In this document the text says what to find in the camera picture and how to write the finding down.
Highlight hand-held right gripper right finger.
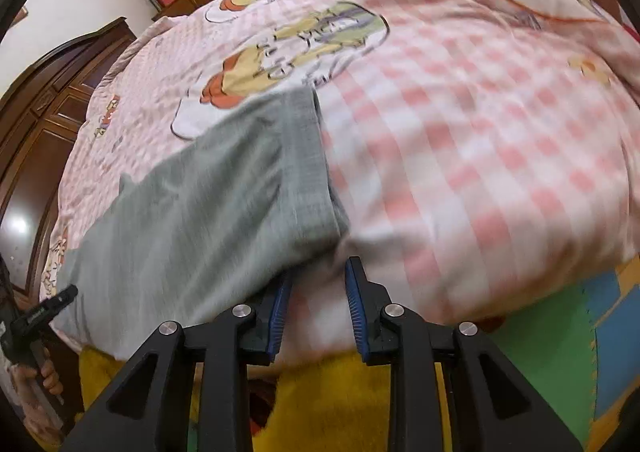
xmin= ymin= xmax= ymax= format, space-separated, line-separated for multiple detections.
xmin=344 ymin=256 xmax=583 ymax=452

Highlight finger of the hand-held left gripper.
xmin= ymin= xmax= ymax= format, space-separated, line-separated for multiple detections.
xmin=22 ymin=284 xmax=80 ymax=321

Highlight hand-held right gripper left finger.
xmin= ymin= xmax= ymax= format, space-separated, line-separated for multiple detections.
xmin=60 ymin=272 xmax=296 ymax=452

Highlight grey pants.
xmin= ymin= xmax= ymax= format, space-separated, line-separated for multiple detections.
xmin=50 ymin=87 xmax=351 ymax=363

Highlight person's left hand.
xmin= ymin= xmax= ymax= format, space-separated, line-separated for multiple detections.
xmin=31 ymin=347 xmax=65 ymax=397

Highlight yellow fleece clothing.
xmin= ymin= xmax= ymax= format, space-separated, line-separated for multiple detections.
xmin=80 ymin=347 xmax=451 ymax=452

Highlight dark wooden wardrobe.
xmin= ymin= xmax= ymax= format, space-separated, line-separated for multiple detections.
xmin=0 ymin=16 xmax=137 ymax=313

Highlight colourful foam floor mat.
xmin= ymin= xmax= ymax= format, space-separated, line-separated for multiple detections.
xmin=435 ymin=262 xmax=640 ymax=452

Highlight pink checked printed bed sheet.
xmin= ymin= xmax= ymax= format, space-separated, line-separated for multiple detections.
xmin=50 ymin=0 xmax=640 ymax=368

